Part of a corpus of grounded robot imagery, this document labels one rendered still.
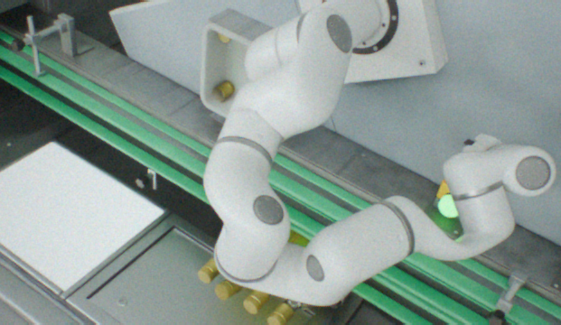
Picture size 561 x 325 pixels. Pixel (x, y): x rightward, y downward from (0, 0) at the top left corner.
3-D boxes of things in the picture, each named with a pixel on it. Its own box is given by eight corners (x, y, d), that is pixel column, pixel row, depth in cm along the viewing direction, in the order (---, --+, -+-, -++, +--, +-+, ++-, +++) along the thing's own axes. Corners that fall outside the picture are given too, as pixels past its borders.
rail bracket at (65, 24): (83, 46, 176) (14, 79, 161) (77, -10, 165) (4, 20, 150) (95, 53, 174) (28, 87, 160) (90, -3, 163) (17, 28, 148)
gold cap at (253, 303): (255, 293, 128) (241, 308, 125) (257, 283, 126) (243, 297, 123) (268, 303, 127) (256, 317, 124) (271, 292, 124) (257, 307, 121)
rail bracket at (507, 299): (507, 273, 119) (481, 320, 111) (521, 248, 114) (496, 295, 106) (527, 284, 118) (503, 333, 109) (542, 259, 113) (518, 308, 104)
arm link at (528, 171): (466, 224, 91) (444, 162, 91) (449, 213, 102) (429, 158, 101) (567, 187, 90) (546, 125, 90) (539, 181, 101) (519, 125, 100)
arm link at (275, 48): (280, 23, 109) (224, 53, 97) (340, -6, 100) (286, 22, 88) (305, 74, 111) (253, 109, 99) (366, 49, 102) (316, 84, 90)
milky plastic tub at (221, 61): (221, 88, 157) (199, 104, 151) (227, 6, 142) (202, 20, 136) (278, 118, 151) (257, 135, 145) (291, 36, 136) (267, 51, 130)
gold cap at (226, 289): (227, 286, 129) (212, 294, 126) (230, 272, 127) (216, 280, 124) (240, 295, 127) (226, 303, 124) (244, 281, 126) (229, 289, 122)
